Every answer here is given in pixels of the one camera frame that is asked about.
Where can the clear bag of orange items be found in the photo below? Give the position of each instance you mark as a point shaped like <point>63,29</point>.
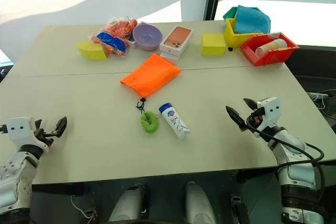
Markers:
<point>119,28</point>

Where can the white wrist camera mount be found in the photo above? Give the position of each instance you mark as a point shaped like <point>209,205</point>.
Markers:
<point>19,128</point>
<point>270,108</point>

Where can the yellow cube foam block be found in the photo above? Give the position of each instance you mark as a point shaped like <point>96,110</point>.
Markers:
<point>213,45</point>

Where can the green plastic bin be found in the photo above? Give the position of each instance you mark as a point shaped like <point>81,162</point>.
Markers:
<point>229,13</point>

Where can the yellow plastic bin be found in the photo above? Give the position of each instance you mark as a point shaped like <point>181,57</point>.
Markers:
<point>233,37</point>

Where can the white robot leg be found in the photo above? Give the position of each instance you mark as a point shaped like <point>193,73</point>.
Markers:
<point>128,203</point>
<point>199,203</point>

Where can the red plastic bin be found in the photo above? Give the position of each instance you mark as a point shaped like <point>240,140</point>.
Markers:
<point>265,56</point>

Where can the stack of paper cups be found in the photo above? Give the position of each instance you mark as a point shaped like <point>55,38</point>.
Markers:
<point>271,45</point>

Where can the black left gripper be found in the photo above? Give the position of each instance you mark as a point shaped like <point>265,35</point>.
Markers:
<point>43,134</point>

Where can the blue cloth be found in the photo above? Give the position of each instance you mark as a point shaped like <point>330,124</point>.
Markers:
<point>252,20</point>

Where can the phone box with orange print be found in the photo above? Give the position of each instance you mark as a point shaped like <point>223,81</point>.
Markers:
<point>176,37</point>

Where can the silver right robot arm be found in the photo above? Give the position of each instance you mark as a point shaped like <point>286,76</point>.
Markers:
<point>296,171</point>

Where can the white robot right leg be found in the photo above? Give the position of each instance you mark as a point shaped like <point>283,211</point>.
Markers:
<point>199,203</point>

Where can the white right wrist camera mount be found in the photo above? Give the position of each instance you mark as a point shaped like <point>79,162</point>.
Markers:
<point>270,108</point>

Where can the dark rounded furniture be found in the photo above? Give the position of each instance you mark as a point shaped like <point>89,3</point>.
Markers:
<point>315,69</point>

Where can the white robot left leg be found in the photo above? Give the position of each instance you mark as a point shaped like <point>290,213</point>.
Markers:
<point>128,203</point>

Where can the purple plastic bowl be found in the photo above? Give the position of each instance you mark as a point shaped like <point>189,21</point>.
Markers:
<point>147,36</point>

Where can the yellow wedge foam block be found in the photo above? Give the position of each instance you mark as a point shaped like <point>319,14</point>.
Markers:
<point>90,51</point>

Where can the white tube with blue cap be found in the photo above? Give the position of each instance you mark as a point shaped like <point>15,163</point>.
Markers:
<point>174,121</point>

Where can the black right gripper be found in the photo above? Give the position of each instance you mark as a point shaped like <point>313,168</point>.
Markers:
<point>253,121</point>

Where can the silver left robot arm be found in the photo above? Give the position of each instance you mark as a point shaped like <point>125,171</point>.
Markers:
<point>15,182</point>

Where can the blue snack packet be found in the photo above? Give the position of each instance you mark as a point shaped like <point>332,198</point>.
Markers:
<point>111,41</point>

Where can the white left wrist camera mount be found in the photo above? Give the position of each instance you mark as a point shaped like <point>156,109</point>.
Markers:
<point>19,128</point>

